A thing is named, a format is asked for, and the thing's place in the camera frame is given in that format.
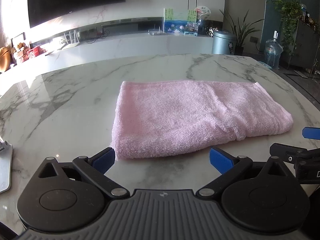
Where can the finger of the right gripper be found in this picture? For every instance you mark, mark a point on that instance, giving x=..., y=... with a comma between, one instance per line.
x=292, y=153
x=311, y=133

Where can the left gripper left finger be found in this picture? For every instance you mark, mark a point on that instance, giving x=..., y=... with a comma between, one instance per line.
x=93, y=170

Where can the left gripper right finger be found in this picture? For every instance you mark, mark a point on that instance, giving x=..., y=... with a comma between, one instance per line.
x=231, y=169

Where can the pink striped towel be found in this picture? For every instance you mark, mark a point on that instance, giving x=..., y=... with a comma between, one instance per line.
x=160, y=119

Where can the silver stand on table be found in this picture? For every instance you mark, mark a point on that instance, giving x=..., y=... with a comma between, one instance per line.
x=6, y=153

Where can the grey metal trash can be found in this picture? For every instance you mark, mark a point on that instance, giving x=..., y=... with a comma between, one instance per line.
x=223, y=43

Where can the climbing green plant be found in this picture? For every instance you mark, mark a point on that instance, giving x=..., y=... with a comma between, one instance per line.
x=290, y=11

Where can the green potted plant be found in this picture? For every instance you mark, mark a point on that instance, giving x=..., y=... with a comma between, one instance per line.
x=241, y=29

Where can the red box on shelf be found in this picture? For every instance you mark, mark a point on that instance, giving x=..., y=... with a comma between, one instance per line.
x=34, y=52

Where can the lotus picture board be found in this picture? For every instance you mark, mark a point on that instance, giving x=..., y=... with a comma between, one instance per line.
x=180, y=22

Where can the white round fan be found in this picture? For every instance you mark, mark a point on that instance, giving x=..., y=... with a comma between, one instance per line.
x=203, y=12

